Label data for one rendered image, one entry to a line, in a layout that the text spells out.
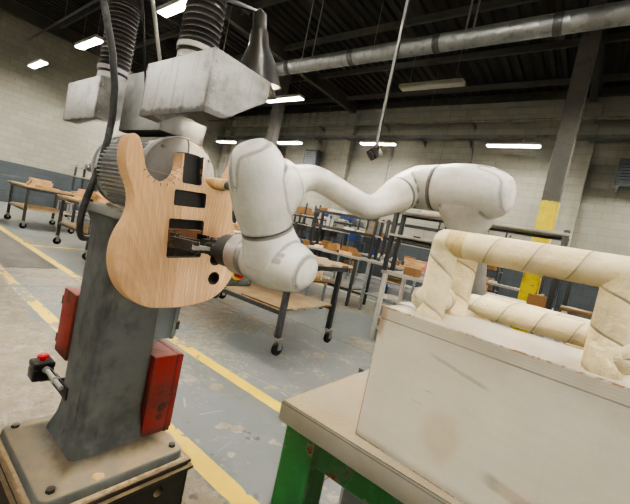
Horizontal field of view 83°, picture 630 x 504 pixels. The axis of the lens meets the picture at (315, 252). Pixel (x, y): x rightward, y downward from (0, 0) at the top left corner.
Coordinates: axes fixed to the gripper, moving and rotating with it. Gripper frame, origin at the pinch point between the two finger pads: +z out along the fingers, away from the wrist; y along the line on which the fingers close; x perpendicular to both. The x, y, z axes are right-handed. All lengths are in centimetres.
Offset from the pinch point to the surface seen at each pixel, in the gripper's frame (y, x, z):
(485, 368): -13, -2, -76
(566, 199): 1102, 133, -1
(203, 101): -5.3, 32.1, -9.7
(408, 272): 358, -46, 87
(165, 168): 2.7, 17.9, 18.3
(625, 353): -12, 3, -86
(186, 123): 10.9, 33.1, 23.1
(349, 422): -11, -16, -61
